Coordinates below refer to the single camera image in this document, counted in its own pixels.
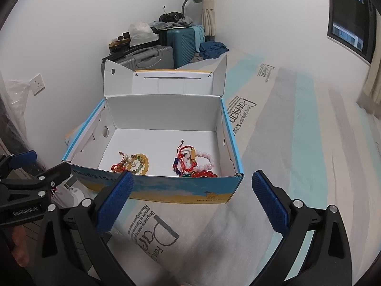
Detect grey clothes pile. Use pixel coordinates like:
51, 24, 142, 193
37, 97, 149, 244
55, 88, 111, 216
150, 12, 194, 31

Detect yellow bead bracelet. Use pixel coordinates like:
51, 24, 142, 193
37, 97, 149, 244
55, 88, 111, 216
135, 154, 149, 175

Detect multicolour bead bracelet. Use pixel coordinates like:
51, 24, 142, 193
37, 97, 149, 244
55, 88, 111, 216
173, 155, 191, 178

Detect white device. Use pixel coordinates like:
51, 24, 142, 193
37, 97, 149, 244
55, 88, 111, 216
55, 182, 90, 209

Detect white wall socket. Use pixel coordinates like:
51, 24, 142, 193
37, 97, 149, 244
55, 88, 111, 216
29, 73, 46, 96

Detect black and gold items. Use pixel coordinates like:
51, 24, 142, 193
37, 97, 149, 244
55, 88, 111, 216
108, 33, 133, 55

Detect striped bed sheet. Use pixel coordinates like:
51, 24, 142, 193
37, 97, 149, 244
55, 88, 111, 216
104, 46, 381, 286

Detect red cord bracelet gold tube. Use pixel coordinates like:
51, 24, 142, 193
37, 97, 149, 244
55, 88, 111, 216
175, 139, 198, 176

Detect person's left hand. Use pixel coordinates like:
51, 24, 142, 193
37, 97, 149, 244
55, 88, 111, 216
10, 226, 27, 258

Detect grey suitcase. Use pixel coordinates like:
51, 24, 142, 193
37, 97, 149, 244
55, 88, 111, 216
103, 45, 175, 70

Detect dark window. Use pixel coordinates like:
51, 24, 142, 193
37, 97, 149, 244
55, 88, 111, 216
327, 0, 378, 63

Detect white bead bracelet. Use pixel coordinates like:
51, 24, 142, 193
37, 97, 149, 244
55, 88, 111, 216
185, 151, 215, 170

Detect red bead bracelet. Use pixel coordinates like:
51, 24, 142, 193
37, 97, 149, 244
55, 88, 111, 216
190, 170, 218, 178

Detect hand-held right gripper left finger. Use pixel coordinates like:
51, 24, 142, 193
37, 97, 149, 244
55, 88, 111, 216
37, 171, 134, 286

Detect teal suitcase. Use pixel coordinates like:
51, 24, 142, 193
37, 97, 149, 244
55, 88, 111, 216
158, 25, 206, 69

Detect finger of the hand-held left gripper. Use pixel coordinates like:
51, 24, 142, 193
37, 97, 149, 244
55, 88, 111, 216
0, 162, 72, 190
0, 150, 38, 179

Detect red cord bracelet with beads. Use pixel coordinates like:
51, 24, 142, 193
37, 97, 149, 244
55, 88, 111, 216
111, 152, 134, 173

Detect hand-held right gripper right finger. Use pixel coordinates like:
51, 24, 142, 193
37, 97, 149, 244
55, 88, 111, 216
251, 170, 352, 286

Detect green and brown bead bracelet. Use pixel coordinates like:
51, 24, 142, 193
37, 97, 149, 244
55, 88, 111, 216
126, 154, 143, 173

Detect clear plastic bag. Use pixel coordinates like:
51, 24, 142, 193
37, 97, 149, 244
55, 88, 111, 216
0, 71, 45, 170

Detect beige tied curtain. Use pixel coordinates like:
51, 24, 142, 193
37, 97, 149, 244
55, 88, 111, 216
199, 0, 216, 41

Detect blue clothes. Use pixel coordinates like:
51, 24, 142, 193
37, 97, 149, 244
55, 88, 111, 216
198, 40, 229, 60

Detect white plastic bag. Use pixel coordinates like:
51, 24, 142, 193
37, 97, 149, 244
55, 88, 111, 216
128, 21, 159, 45

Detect white and blue cardboard box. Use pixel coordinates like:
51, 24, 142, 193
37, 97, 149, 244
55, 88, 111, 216
61, 54, 245, 204

